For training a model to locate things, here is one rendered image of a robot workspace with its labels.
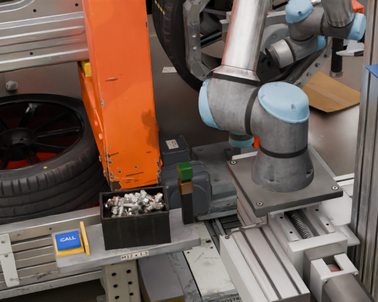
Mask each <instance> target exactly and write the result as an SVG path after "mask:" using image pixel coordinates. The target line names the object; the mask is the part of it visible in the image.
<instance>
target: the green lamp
mask: <svg viewBox="0 0 378 302"><path fill-rule="evenodd" d="M177 175H178V177H179V179H180V181H183V180H189V179H192V178H193V169H192V167H191V165H190V163H189V162H184V163H180V164H177Z"/></svg>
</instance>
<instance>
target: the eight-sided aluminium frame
mask: <svg viewBox="0 0 378 302"><path fill-rule="evenodd" d="M209 1H210V0H186V1H185V2H184V4H183V12H182V13H183V15H184V36H185V56H186V58H185V60H186V66H187V68H188V69H189V71H190V73H192V75H194V76H195V77H196V78H198V79H199V80H201V81H202V82H204V81H205V80H207V79H209V78H212V76H210V77H206V75H207V74H208V73H209V72H210V71H211V70H210V69H209V68H207V67H206V66H204V65H203V64H202V60H201V46H200V21H199V13H200V12H201V11H202V10H203V9H204V8H205V6H206V5H207V4H208V2H209ZM324 37H325V40H326V45H325V46H324V48H322V49H320V50H319V51H317V52H315V53H313V54H310V55H308V56H306V57H305V59H304V60H303V61H302V62H301V63H300V64H299V65H298V66H297V67H296V68H295V69H294V70H293V72H292V73H291V74H290V75H289V76H288V77H287V78H286V79H285V80H282V81H275V82H274V83H277V82H284V83H289V84H292V85H295V86H297V87H299V88H300V89H302V88H303V87H304V86H305V84H306V83H307V82H308V81H309V80H310V79H311V78H312V76H314V75H315V73H317V72H318V70H319V69H320V68H321V67H322V66H323V65H324V64H325V62H326V61H327V60H328V59H329V58H330V57H331V56H332V49H331V47H332V38H333V37H326V36H324Z"/></svg>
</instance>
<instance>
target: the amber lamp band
mask: <svg viewBox="0 0 378 302"><path fill-rule="evenodd" d="M178 189H179V191H180V193H181V195H184V194H190V193H193V192H194V188H193V181H192V179H191V182H187V183H181V181H180V179H179V178H178Z"/></svg>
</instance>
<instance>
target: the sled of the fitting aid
mask: <svg viewBox="0 0 378 302"><path fill-rule="evenodd" d="M189 157H190V159H191V161H194V159H193V157H192V155H190V156H189ZM233 214H237V190H236V191H230V192H225V193H220V194H215V195H212V198H211V211H210V213H208V214H205V215H199V216H194V220H195V221H196V222H198V221H204V220H207V219H213V218H219V217H222V216H228V215H233Z"/></svg>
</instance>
